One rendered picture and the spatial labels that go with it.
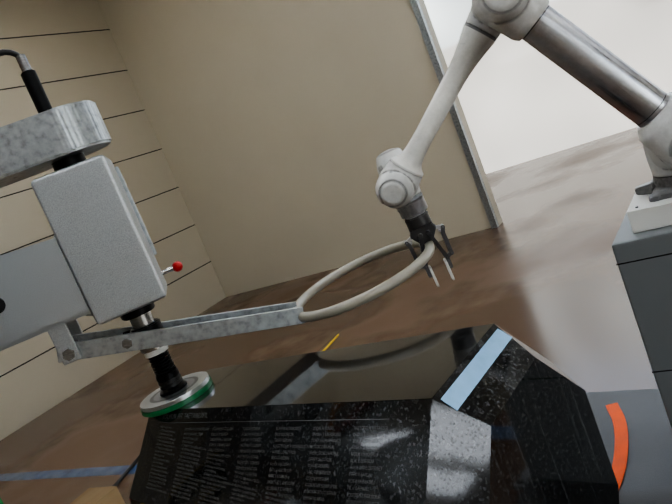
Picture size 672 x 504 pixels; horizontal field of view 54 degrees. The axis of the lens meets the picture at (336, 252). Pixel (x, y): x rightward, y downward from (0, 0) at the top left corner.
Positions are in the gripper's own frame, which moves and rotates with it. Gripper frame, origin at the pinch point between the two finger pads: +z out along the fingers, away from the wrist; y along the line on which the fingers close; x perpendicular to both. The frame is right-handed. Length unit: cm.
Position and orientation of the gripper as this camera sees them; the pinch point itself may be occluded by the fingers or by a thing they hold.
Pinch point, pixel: (441, 273)
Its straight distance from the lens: 209.3
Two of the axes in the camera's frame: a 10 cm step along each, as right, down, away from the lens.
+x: 0.0, 1.9, -9.8
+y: -9.1, 4.2, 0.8
